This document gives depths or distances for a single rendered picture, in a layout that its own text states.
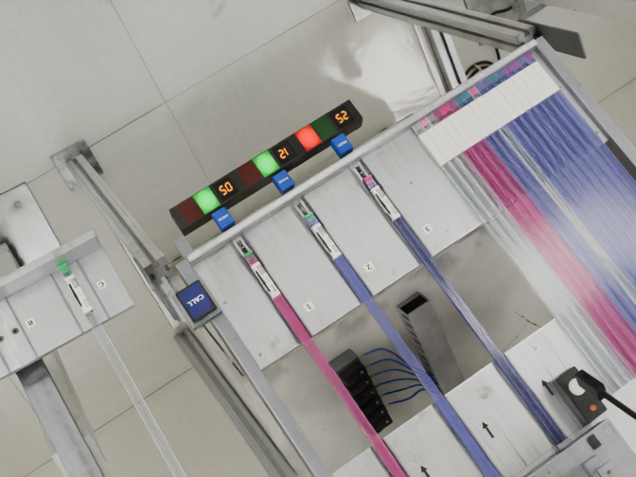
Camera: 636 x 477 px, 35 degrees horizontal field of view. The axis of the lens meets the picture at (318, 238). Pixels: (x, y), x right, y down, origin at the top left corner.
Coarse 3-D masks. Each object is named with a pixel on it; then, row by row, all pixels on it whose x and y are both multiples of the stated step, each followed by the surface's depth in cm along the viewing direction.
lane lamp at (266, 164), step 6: (258, 156) 158; (264, 156) 158; (270, 156) 158; (258, 162) 158; (264, 162) 158; (270, 162) 158; (258, 168) 157; (264, 168) 157; (270, 168) 157; (276, 168) 157; (264, 174) 157
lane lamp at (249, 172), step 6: (252, 162) 158; (240, 168) 157; (246, 168) 157; (252, 168) 157; (240, 174) 157; (246, 174) 157; (252, 174) 157; (258, 174) 157; (246, 180) 157; (252, 180) 157; (258, 180) 157
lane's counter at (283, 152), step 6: (282, 144) 159; (288, 144) 159; (276, 150) 158; (282, 150) 158; (288, 150) 158; (294, 150) 158; (276, 156) 158; (282, 156) 158; (288, 156) 158; (294, 156) 158; (282, 162) 158
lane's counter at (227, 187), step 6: (222, 180) 157; (228, 180) 157; (216, 186) 156; (222, 186) 156; (228, 186) 156; (234, 186) 156; (222, 192) 156; (228, 192) 156; (234, 192) 156; (222, 198) 156; (228, 198) 156
